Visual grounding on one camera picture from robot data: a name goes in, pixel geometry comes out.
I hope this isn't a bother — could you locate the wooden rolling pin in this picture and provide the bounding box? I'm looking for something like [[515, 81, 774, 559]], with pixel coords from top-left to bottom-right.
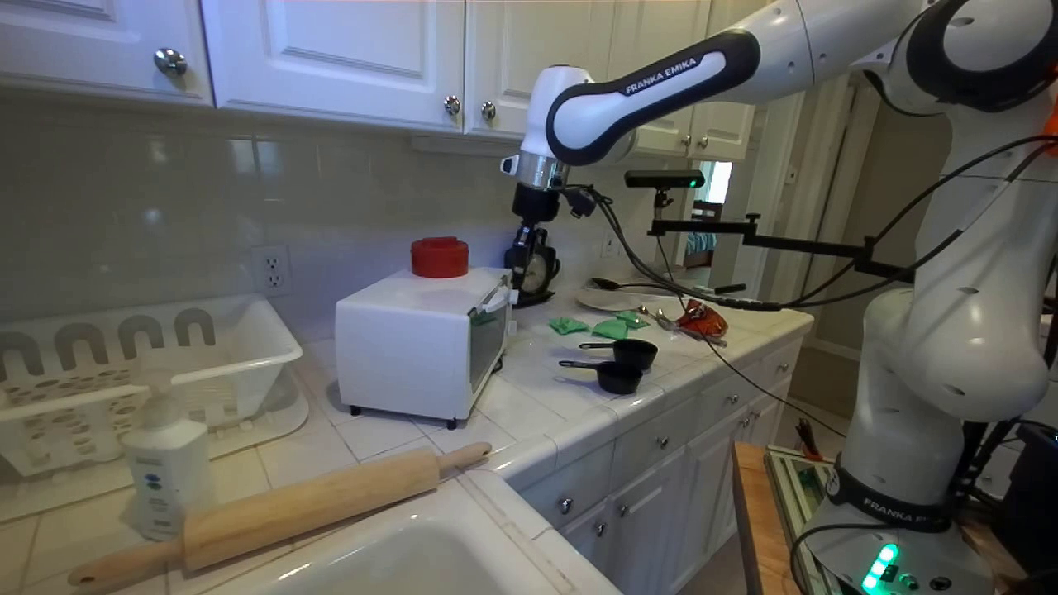
[[67, 440, 496, 592]]

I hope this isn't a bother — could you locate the white toaster oven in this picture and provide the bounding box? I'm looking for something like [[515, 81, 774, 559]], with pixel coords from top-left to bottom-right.
[[329, 265, 522, 434]]

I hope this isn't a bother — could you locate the white plastic dish rack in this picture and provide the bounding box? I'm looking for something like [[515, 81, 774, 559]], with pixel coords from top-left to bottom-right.
[[0, 294, 308, 483]]

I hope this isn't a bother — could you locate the white wall outlet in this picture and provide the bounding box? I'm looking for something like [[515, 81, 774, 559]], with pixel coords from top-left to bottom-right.
[[259, 244, 295, 296]]

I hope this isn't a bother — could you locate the red orange small object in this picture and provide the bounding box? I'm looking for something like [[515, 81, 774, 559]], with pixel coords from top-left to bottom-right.
[[670, 296, 735, 347]]

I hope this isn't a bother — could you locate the white upper cabinet row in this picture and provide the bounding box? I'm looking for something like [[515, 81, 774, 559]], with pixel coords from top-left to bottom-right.
[[0, 0, 774, 165]]

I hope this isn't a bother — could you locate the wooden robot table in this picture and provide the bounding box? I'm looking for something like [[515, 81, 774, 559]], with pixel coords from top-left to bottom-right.
[[731, 440, 811, 595]]

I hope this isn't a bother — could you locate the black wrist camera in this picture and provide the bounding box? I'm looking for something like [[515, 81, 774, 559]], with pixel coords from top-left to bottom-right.
[[548, 181, 604, 223]]

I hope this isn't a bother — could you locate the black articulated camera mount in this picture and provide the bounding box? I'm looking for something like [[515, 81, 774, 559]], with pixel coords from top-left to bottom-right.
[[643, 184, 919, 284]]

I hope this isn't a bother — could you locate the white double sink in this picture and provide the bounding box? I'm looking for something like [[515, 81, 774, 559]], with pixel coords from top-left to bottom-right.
[[261, 512, 622, 595]]

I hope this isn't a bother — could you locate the black stereo camera bar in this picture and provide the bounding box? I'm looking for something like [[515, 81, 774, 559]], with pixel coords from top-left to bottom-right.
[[622, 165, 707, 193]]

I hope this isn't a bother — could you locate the red round container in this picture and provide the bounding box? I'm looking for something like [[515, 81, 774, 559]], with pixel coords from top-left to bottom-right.
[[408, 234, 471, 280]]

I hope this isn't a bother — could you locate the white lower drawer cabinet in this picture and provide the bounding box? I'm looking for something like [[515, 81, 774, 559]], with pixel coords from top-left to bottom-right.
[[515, 326, 814, 595]]

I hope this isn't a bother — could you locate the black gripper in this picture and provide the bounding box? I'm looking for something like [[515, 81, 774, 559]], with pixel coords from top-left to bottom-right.
[[504, 214, 565, 312]]

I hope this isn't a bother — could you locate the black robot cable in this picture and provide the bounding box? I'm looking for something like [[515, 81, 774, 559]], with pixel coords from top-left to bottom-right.
[[565, 130, 1058, 319]]

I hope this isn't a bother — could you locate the white soap bottle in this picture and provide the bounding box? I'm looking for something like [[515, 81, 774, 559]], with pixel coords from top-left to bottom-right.
[[115, 366, 213, 547]]

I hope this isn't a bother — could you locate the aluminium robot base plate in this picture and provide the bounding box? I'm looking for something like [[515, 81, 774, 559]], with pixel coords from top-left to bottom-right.
[[763, 442, 853, 595]]

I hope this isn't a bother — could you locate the white plate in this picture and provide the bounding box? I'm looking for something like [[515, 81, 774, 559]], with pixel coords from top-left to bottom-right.
[[570, 273, 664, 319]]

